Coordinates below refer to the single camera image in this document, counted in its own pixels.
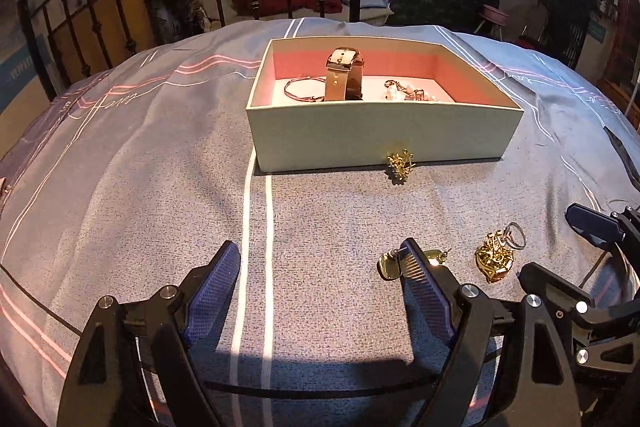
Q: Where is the orange wooden panel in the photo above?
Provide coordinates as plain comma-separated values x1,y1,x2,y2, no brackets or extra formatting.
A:
47,0,157,84

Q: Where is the wristwatch with beige strap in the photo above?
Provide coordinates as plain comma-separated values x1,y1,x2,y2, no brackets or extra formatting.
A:
325,47,365,102

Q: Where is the gold openwork pendant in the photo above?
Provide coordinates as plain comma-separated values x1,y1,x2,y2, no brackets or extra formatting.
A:
473,231,516,283

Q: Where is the pink stool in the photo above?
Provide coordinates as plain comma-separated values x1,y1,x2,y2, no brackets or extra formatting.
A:
472,4,510,39

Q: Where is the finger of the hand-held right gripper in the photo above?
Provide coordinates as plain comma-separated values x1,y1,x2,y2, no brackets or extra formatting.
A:
517,262,640,329
565,202,640,259

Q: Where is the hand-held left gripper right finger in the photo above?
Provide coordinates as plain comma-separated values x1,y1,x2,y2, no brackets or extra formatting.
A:
398,237,575,427

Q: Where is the silver ring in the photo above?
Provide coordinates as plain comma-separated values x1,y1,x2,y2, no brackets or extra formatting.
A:
502,221,527,252

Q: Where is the gold oval disc earring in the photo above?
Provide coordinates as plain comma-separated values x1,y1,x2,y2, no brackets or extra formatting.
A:
422,248,451,267
377,248,404,282

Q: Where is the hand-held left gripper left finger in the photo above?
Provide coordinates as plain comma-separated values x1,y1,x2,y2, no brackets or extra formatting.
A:
60,240,243,427

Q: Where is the grey striped blanket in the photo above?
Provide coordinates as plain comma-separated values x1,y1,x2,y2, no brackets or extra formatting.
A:
0,17,640,427

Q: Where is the white box with pink lining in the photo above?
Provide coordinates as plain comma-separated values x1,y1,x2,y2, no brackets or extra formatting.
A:
245,36,525,173

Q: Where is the black strap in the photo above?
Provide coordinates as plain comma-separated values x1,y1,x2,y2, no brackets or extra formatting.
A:
603,125,640,194

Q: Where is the gold branch brooch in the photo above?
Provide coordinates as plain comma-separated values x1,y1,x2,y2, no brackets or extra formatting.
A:
385,148,416,183

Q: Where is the pearl and gold bracelet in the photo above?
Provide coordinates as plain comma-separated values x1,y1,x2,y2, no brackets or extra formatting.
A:
383,79,441,104

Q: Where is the rose gold bangle bracelet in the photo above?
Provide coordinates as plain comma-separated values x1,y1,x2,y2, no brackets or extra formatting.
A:
283,76,329,104

